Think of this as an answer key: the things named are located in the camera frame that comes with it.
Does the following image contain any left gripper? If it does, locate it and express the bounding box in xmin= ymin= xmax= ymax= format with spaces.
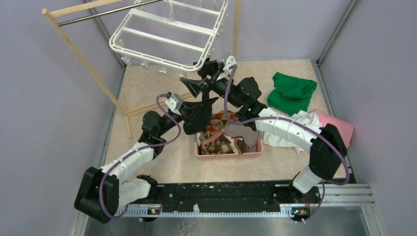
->
xmin=156 ymin=100 xmax=203 ymax=136

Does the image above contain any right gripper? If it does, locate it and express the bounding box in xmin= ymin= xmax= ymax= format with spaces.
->
xmin=180 ymin=59 xmax=242 ymax=109

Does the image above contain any black sock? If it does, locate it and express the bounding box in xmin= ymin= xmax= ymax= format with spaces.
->
xmin=200 ymin=85 xmax=210 ymax=101
xmin=183 ymin=111 xmax=212 ymax=135

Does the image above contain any white clip hanger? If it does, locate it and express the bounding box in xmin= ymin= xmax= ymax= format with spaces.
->
xmin=109 ymin=0 xmax=229 ymax=73

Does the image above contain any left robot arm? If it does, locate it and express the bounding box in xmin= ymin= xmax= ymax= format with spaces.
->
xmin=74 ymin=92 xmax=217 ymax=224

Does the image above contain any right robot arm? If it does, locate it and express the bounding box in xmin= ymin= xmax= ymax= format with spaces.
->
xmin=180 ymin=56 xmax=350 ymax=203

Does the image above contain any brown striped sock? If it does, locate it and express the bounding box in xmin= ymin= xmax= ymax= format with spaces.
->
xmin=201 ymin=138 xmax=249 ymax=155

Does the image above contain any grey cloth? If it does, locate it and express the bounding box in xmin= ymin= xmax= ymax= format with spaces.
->
xmin=224 ymin=124 xmax=259 ymax=154

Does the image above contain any pink plastic basket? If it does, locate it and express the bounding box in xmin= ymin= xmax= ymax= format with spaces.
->
xmin=194 ymin=111 xmax=264 ymax=160

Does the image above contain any white cloth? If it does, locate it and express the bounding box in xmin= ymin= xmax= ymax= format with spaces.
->
xmin=263 ymin=111 xmax=323 ymax=153

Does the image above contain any green cloth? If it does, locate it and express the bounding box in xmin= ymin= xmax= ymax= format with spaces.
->
xmin=267 ymin=72 xmax=318 ymax=116

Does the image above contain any pink cloth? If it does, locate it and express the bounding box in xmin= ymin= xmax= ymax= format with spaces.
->
xmin=314 ymin=109 xmax=354 ymax=148

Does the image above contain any metal rack rod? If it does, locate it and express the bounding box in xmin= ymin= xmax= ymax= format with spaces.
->
xmin=58 ymin=0 xmax=163 ymax=27

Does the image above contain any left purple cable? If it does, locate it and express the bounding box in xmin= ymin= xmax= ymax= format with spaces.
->
xmin=98 ymin=93 xmax=182 ymax=219

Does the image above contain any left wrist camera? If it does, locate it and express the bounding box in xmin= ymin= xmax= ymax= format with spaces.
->
xmin=165 ymin=93 xmax=183 ymax=115

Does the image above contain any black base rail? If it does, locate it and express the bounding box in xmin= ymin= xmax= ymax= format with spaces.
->
xmin=134 ymin=180 xmax=321 ymax=215

